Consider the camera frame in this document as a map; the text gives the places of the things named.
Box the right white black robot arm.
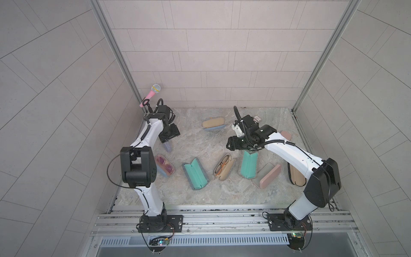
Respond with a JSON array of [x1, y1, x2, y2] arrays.
[[226, 106, 341, 228]]

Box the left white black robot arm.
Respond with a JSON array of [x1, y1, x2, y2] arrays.
[[106, 99, 180, 223]]

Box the teal folding glasses case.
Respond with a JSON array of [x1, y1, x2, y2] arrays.
[[239, 151, 258, 179]]

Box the blue case pink glasses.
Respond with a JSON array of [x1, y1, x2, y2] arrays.
[[155, 154, 175, 178]]

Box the pink grey open case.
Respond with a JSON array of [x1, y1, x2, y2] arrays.
[[252, 163, 281, 189]]

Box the beige open glasses case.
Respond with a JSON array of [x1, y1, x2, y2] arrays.
[[213, 154, 236, 181]]

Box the teal open glasses case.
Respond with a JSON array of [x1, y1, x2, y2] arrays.
[[182, 157, 209, 190]]

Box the black tan open case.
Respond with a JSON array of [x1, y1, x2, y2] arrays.
[[287, 163, 307, 187]]

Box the small pink card box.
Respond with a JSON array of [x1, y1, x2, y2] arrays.
[[253, 116, 262, 123]]

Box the black microphone stand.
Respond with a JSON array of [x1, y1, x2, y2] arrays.
[[141, 99, 153, 113]]

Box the pink toy microphone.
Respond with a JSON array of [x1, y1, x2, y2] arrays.
[[140, 84, 161, 108]]

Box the left circuit board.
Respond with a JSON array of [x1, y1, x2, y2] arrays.
[[149, 237, 171, 247]]

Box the circuit board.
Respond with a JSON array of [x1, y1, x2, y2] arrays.
[[149, 237, 171, 247], [287, 233, 305, 251]]

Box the right circuit board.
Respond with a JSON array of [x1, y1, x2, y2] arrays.
[[287, 233, 305, 251]]

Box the orange frame glasses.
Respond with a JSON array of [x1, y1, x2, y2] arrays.
[[214, 154, 231, 177]]

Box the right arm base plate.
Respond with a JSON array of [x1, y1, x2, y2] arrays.
[[263, 213, 313, 232]]

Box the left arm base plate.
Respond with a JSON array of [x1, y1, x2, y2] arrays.
[[136, 215, 184, 233]]

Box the aluminium rail frame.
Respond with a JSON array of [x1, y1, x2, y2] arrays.
[[81, 205, 370, 257]]

